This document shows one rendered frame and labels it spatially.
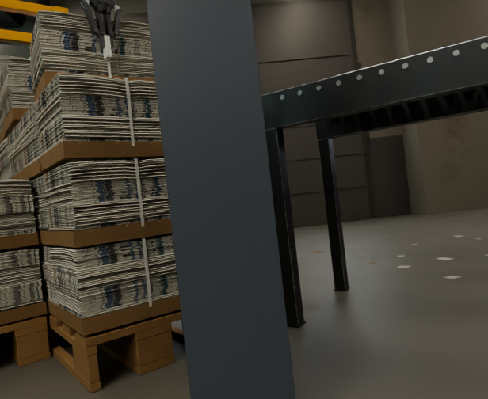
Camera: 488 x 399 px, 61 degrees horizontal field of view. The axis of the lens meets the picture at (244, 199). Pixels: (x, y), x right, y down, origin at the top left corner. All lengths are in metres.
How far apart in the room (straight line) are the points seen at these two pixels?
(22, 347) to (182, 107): 1.03
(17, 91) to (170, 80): 1.03
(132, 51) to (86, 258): 0.68
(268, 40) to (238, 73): 5.11
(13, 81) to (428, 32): 5.22
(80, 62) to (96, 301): 0.71
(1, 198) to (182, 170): 0.84
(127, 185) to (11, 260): 0.50
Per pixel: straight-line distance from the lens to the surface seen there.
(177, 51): 0.84
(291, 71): 5.84
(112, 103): 1.23
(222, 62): 0.83
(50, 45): 1.40
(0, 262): 1.52
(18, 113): 1.76
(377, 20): 6.45
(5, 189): 1.53
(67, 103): 1.19
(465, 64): 1.29
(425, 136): 5.79
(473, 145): 6.09
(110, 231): 1.17
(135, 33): 1.49
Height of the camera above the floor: 0.45
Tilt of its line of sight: level
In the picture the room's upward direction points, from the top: 6 degrees counter-clockwise
